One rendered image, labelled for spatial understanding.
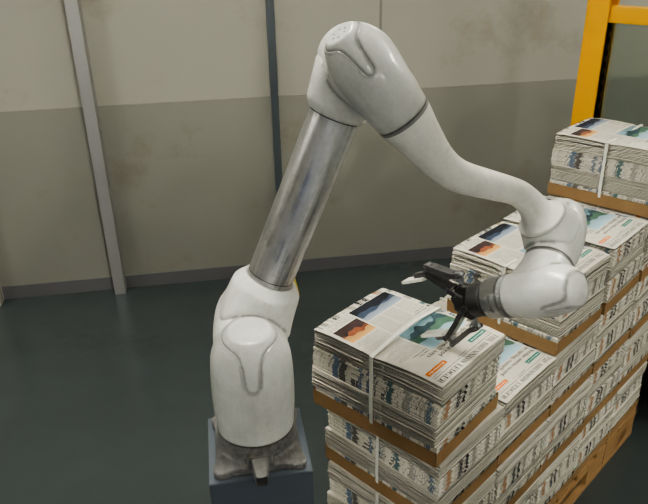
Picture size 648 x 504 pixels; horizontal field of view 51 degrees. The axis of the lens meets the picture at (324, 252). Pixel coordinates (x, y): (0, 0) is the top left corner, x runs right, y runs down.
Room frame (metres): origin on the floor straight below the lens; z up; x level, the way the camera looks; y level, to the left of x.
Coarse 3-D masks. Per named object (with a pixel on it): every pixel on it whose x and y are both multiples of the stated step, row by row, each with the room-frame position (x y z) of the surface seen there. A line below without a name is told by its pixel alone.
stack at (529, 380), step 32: (608, 320) 1.89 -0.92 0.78; (512, 352) 1.65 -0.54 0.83; (544, 352) 1.64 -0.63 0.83; (576, 352) 1.73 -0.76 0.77; (512, 384) 1.50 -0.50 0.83; (544, 384) 1.59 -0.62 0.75; (608, 384) 1.96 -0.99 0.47; (512, 416) 1.47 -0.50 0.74; (576, 416) 1.77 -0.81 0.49; (608, 416) 2.00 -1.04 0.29; (352, 448) 1.40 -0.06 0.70; (384, 448) 1.34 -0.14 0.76; (480, 448) 1.34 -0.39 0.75; (544, 448) 1.62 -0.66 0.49; (576, 448) 1.81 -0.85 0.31; (352, 480) 1.41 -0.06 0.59; (384, 480) 1.33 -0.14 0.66; (416, 480) 1.26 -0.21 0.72; (448, 480) 1.24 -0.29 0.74; (512, 480) 1.48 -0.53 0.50; (544, 480) 1.66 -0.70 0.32; (576, 480) 1.86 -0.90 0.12
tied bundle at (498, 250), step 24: (480, 240) 1.93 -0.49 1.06; (504, 240) 1.92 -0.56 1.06; (456, 264) 1.87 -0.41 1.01; (480, 264) 1.81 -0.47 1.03; (504, 264) 1.76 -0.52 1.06; (576, 264) 1.75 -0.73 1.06; (600, 264) 1.77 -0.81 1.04; (600, 288) 1.80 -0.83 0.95; (576, 312) 1.69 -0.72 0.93; (552, 336) 1.63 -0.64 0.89
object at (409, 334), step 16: (432, 320) 1.46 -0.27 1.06; (384, 336) 1.39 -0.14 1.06; (400, 336) 1.39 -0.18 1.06; (416, 336) 1.39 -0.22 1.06; (368, 352) 1.33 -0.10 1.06; (384, 352) 1.33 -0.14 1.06; (368, 368) 1.32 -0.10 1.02; (368, 384) 1.32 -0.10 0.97; (368, 400) 1.31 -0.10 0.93; (368, 416) 1.32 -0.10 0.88
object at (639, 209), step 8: (552, 184) 2.29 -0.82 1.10; (552, 192) 2.29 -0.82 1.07; (560, 192) 2.27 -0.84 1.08; (568, 192) 2.25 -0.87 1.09; (576, 192) 2.23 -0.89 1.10; (584, 192) 2.21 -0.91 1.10; (592, 192) 2.19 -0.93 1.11; (584, 200) 2.21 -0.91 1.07; (592, 200) 2.19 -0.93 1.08; (600, 200) 2.17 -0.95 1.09; (608, 200) 2.15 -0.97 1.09; (616, 200) 2.13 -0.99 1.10; (624, 200) 2.11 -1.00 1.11; (616, 208) 2.13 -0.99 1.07; (624, 208) 2.11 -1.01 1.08; (632, 208) 2.09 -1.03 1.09; (640, 208) 2.07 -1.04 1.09; (640, 272) 2.04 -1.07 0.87; (640, 280) 2.04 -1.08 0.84; (640, 320) 2.09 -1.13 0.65; (632, 408) 2.20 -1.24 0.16; (624, 416) 2.14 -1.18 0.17; (616, 424) 2.08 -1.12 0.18
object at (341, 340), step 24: (360, 312) 1.50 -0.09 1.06; (384, 312) 1.50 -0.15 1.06; (408, 312) 1.50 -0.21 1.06; (336, 336) 1.39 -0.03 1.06; (360, 336) 1.39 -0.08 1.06; (336, 360) 1.39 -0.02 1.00; (360, 360) 1.34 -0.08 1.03; (312, 384) 1.43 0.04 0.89; (336, 384) 1.38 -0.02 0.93; (360, 384) 1.33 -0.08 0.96; (360, 408) 1.33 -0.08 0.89
